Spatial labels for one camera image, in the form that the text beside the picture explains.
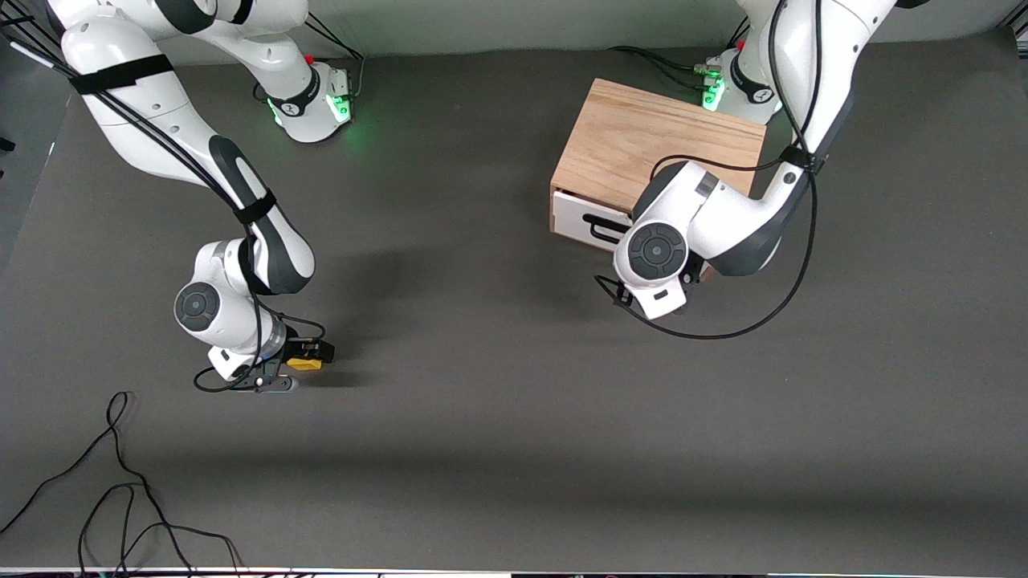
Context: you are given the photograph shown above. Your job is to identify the black arm base cables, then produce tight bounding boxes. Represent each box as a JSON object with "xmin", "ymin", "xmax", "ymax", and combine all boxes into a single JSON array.
[
  {"xmin": 606, "ymin": 16, "xmax": 752, "ymax": 93},
  {"xmin": 253, "ymin": 12, "xmax": 366, "ymax": 105}
]

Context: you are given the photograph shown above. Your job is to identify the black left arm wrist cable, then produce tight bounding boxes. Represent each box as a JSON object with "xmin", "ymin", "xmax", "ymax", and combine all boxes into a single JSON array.
[{"xmin": 594, "ymin": 0, "xmax": 820, "ymax": 340}]

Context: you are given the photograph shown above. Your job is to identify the aluminium frame rail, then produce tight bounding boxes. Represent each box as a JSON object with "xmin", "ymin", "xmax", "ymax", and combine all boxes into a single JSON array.
[{"xmin": 0, "ymin": 12, "xmax": 61, "ymax": 73}]

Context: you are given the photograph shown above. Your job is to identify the grey table mat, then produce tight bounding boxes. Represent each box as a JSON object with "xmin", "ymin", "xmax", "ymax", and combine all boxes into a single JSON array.
[{"xmin": 0, "ymin": 28, "xmax": 1028, "ymax": 572}]

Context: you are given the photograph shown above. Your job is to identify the black right arm base cables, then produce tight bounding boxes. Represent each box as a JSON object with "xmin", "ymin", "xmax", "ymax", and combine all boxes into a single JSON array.
[{"xmin": 253, "ymin": 12, "xmax": 366, "ymax": 105}]

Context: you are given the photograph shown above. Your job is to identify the black right arm wrist cable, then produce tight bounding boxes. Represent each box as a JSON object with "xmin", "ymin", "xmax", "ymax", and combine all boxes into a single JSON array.
[{"xmin": 0, "ymin": 16, "xmax": 326, "ymax": 394}]

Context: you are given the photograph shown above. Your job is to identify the black drawer handle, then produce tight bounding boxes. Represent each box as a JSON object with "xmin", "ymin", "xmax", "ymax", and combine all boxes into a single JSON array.
[{"xmin": 582, "ymin": 213, "xmax": 635, "ymax": 242}]

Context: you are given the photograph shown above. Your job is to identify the black left arm base cables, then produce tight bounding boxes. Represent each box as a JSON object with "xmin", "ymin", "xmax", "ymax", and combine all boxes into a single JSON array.
[{"xmin": 606, "ymin": 16, "xmax": 752, "ymax": 93}]

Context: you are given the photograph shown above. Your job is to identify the wooden drawer cabinet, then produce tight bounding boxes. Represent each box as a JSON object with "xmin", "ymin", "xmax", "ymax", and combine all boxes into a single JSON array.
[{"xmin": 550, "ymin": 78, "xmax": 766, "ymax": 282}]

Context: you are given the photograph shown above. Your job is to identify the black arm wrist cable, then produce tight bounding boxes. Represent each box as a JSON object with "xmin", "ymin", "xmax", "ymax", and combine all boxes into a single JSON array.
[
  {"xmin": 594, "ymin": 0, "xmax": 820, "ymax": 340},
  {"xmin": 0, "ymin": 16, "xmax": 326, "ymax": 394}
]

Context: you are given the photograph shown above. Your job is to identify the white-fronted wooden drawer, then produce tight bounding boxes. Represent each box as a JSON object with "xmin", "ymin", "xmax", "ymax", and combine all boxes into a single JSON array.
[{"xmin": 553, "ymin": 189, "xmax": 643, "ymax": 251}]

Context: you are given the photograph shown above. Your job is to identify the thin black loose cable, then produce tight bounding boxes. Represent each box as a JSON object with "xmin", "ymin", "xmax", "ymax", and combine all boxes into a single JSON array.
[{"xmin": 0, "ymin": 392, "xmax": 246, "ymax": 578}]

